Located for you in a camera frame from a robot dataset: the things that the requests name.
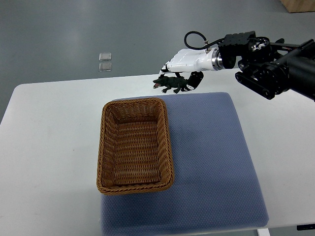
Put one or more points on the blue fabric mat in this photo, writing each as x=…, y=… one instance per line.
x=215, y=188

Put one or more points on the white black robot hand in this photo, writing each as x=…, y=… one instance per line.
x=190, y=64

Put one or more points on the black table control panel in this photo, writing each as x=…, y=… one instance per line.
x=305, y=227

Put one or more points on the wooden box corner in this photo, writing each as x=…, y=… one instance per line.
x=299, y=6

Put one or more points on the dark toy crocodile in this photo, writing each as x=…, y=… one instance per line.
x=179, y=83

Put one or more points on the upper floor socket plate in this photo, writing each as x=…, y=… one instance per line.
x=105, y=56

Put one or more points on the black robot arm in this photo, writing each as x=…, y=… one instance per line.
x=270, y=68

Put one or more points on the brown wicker basket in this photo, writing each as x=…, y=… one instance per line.
x=135, y=154

